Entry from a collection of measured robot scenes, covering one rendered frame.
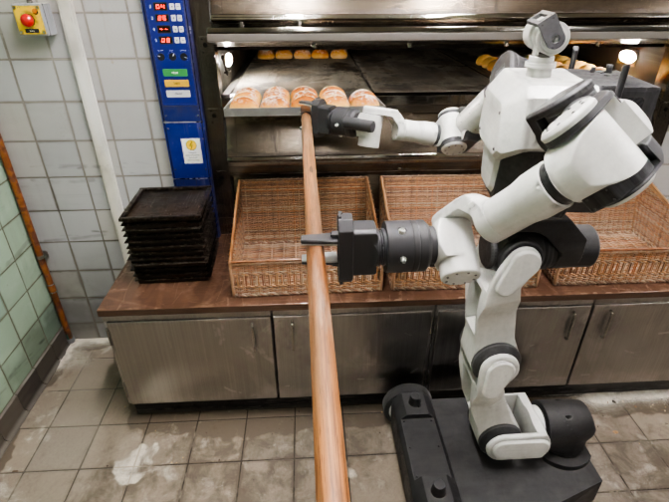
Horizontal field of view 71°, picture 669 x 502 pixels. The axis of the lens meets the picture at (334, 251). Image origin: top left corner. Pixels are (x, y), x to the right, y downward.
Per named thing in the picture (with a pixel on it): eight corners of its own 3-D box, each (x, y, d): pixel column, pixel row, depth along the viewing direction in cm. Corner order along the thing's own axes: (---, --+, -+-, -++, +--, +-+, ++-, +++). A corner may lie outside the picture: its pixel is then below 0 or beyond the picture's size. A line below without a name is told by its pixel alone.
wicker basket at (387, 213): (374, 231, 216) (377, 173, 203) (496, 228, 218) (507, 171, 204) (389, 292, 174) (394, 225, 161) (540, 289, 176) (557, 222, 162)
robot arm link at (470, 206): (430, 266, 80) (488, 232, 69) (423, 219, 84) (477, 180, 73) (459, 271, 83) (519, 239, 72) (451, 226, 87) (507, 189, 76)
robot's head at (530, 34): (548, 60, 106) (557, 16, 101) (562, 68, 97) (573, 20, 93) (518, 60, 106) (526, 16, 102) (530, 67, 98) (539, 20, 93)
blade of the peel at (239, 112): (385, 114, 163) (385, 106, 161) (224, 117, 159) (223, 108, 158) (370, 92, 194) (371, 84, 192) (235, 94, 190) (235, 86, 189)
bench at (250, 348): (165, 336, 241) (141, 236, 212) (622, 319, 253) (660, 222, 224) (130, 425, 193) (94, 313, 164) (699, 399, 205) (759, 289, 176)
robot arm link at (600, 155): (516, 257, 70) (644, 194, 55) (470, 206, 70) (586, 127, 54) (538, 220, 77) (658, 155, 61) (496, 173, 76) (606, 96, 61)
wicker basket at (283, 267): (242, 235, 213) (236, 177, 199) (366, 231, 216) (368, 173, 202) (230, 299, 171) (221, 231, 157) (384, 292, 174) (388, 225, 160)
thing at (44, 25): (29, 34, 169) (20, 2, 164) (58, 34, 170) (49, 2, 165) (18, 36, 163) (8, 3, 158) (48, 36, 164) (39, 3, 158)
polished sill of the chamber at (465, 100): (223, 104, 191) (222, 94, 189) (651, 99, 200) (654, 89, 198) (221, 108, 186) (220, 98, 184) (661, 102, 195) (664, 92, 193)
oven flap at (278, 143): (228, 161, 196) (225, 112, 193) (643, 153, 205) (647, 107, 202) (226, 161, 192) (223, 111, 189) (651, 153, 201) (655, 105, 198)
